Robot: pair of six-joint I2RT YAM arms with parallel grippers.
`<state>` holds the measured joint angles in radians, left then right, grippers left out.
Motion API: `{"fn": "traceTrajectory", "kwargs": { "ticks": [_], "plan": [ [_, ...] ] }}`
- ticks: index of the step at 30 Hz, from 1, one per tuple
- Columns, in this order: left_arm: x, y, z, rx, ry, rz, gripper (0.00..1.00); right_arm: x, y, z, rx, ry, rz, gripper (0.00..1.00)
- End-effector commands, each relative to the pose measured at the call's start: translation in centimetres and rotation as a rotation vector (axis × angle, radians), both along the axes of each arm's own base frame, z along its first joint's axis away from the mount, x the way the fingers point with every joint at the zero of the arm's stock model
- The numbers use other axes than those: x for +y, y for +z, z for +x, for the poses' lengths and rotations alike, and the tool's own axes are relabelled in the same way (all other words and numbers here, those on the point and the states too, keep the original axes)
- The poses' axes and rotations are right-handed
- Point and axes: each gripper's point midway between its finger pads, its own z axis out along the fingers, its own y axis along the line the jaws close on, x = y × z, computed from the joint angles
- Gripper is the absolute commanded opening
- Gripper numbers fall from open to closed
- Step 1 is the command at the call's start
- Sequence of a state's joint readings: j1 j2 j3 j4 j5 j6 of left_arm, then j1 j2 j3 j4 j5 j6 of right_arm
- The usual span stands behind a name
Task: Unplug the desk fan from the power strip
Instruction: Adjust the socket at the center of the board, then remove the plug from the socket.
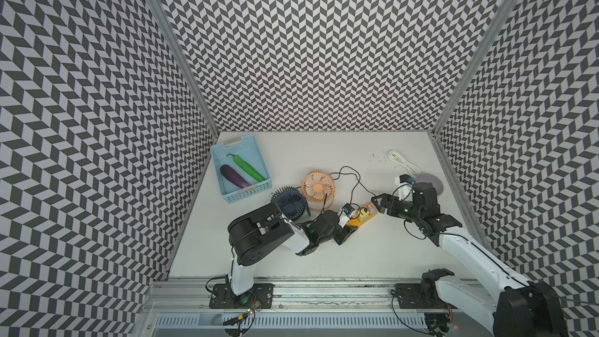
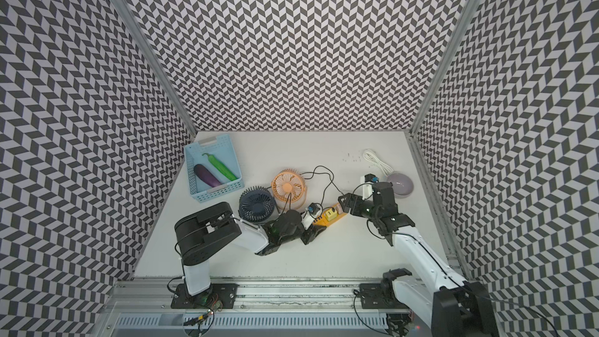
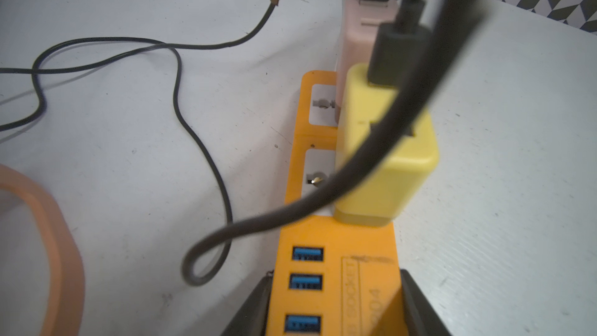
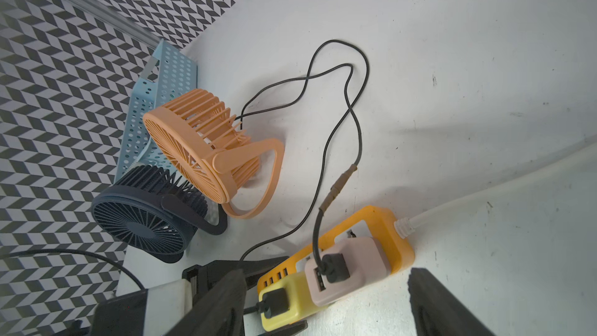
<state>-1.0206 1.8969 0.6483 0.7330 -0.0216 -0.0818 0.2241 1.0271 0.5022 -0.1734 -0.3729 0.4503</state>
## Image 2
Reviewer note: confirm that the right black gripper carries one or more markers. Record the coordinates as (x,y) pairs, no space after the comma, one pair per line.
(349,199)

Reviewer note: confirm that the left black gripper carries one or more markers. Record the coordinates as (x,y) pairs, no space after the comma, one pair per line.
(312,234)

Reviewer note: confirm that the orange power strip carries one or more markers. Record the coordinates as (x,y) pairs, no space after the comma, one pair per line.
(321,221)

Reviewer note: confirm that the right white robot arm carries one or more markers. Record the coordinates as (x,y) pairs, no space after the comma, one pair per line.
(449,304)

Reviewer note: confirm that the orange desk fan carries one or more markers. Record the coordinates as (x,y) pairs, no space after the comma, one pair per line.
(289,190)

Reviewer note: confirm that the dark blue desk fan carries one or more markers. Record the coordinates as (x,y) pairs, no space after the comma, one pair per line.
(256,205)

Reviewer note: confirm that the yellow usb charger plug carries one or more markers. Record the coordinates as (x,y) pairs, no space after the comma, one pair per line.
(330,214)

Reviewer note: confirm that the lilac ceramic bowl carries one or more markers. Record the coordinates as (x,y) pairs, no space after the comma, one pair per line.
(402,184)

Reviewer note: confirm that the green toy cucumber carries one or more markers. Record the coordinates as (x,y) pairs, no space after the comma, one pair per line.
(221,167)

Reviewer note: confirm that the light blue plastic basket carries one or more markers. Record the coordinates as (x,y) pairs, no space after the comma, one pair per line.
(220,146)

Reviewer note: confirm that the purple toy eggplant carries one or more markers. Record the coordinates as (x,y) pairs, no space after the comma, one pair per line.
(203,174)

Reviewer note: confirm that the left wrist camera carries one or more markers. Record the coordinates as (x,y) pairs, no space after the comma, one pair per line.
(311,214)

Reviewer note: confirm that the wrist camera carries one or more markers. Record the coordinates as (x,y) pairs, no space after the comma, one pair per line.
(367,181)
(311,214)

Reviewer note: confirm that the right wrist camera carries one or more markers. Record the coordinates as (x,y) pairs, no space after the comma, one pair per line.
(367,181)

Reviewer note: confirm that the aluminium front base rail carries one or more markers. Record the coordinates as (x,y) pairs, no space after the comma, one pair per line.
(252,306)

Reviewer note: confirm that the aluminium corner post right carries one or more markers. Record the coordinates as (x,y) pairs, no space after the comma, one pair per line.
(448,56)

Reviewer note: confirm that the aluminium corner post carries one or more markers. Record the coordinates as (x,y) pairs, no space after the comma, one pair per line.
(136,32)
(448,56)

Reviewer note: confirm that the aluminium corner post left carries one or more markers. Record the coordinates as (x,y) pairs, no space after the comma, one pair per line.
(136,32)

